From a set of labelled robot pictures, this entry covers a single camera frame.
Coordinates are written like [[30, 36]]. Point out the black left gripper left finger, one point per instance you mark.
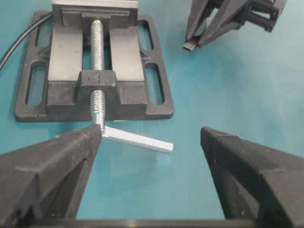
[[48, 179]]

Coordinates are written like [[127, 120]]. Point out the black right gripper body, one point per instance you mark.
[[264, 13]]

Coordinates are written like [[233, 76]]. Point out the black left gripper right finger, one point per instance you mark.
[[254, 181]]

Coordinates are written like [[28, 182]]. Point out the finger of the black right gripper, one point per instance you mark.
[[197, 20], [231, 14]]

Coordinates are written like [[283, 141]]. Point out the black cast iron vise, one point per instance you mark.
[[103, 60]]

